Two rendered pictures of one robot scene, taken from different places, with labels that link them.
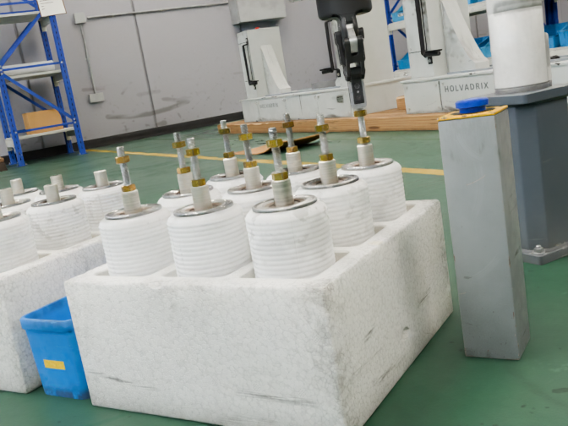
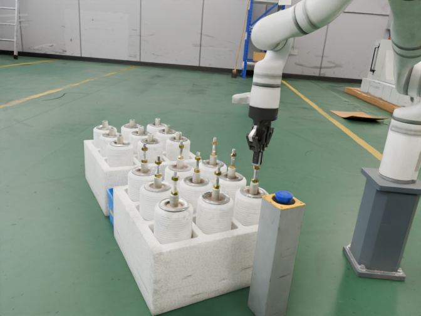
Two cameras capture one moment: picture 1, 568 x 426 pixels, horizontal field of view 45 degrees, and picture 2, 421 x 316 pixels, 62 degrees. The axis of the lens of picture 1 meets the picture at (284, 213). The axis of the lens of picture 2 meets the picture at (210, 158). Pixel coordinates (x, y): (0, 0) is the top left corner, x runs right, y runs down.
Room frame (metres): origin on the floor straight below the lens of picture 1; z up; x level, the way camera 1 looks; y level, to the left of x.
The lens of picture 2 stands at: (0.12, -0.45, 0.65)
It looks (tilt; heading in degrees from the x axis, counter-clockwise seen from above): 19 degrees down; 28
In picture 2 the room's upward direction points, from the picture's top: 5 degrees clockwise
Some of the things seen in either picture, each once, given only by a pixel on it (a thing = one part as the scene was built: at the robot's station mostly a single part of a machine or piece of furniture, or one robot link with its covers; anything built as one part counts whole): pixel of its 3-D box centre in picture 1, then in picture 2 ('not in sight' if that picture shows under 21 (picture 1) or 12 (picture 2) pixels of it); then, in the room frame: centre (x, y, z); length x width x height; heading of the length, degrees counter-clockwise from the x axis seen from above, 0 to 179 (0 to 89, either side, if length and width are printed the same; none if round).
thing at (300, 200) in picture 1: (284, 204); (173, 205); (0.77, 0.00, 0.25); 0.08 x 0.08 x 0.01
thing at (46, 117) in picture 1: (42, 121); (262, 57); (6.56, 2.12, 0.36); 0.31 x 0.25 x 0.20; 117
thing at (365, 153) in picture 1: (365, 155); (254, 187); (0.97, -0.13, 0.26); 0.02 x 0.02 x 0.03
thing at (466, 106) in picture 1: (472, 106); (283, 197); (0.84, -0.25, 0.32); 0.04 x 0.04 x 0.02
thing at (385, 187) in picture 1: (374, 226); (249, 221); (0.97, -0.13, 0.16); 0.10 x 0.10 x 0.18
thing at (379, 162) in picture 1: (367, 165); (253, 192); (0.97, -0.13, 0.25); 0.08 x 0.08 x 0.01
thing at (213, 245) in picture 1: (216, 278); (156, 215); (0.83, 0.10, 0.16); 0.10 x 0.10 x 0.18
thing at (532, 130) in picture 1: (529, 172); (383, 222); (1.23, -0.46, 0.15); 0.15 x 0.15 x 0.30; 27
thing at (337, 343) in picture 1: (273, 297); (193, 230); (0.93, 0.03, 0.09); 0.39 x 0.39 x 0.18; 58
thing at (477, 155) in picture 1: (486, 235); (274, 259); (0.84, -0.25, 0.16); 0.07 x 0.07 x 0.31; 58
